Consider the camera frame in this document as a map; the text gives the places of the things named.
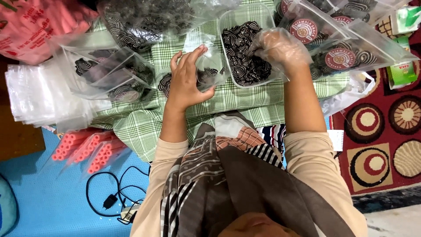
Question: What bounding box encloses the person's right hand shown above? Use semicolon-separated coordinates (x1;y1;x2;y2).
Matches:
248;28;313;72

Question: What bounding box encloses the person's left hand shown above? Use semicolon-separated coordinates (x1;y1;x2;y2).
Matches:
165;44;216;111

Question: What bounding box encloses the clear pouch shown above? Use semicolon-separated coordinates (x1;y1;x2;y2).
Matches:
156;33;231;98

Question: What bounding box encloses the heap of black spiral snacks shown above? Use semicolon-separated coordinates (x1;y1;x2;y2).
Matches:
221;21;273;87

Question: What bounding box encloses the clear plastic food container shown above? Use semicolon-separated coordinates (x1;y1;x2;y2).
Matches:
217;3;287;89

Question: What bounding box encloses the filled snack pouch red label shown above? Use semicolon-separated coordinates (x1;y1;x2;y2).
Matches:
324;0;412;26
309;19;420;81
279;0;352;50

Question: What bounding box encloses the navy red striped cloth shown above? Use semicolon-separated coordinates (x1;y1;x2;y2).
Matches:
256;123;287;155

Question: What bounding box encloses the white plastic bag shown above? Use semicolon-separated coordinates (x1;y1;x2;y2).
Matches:
320;72;376;118

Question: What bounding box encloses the large clear bag of snacks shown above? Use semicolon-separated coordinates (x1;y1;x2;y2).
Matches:
98;0;243;52

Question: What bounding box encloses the white paper notepad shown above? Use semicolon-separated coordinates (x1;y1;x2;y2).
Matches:
327;129;344;152

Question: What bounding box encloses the beige long-sleeved shirt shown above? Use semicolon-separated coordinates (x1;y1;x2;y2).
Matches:
130;131;369;237

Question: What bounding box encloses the brown patterned headscarf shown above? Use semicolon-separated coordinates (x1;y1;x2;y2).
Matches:
160;110;356;237

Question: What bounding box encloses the green plaid cloth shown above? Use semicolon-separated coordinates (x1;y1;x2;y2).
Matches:
88;0;350;164

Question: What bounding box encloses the green white carton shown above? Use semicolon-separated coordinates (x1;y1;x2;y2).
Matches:
386;36;419;90
391;6;421;36

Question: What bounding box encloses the red patterned carpet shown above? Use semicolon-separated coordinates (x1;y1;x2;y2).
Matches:
329;0;421;196

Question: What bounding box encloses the packet of pink stick snacks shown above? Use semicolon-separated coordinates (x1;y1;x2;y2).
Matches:
80;140;132;180
59;132;120;176
40;129;103;172

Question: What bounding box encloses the dark patterned rug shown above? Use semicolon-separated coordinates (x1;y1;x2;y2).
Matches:
351;185;421;214

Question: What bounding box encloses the white power strip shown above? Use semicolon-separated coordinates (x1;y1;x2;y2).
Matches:
120;203;141;222

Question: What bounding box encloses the pink printed plastic bag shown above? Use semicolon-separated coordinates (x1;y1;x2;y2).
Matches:
0;0;100;65

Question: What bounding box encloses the stack of empty clear pouches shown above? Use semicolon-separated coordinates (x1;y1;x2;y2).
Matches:
5;61;113;133

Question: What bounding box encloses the blue floor mat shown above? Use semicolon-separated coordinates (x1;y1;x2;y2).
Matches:
0;126;152;237

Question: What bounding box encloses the teal cushion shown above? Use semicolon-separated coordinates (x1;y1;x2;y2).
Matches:
0;174;19;237

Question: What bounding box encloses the black charger cable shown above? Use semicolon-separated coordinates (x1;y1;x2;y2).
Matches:
86;165;151;226

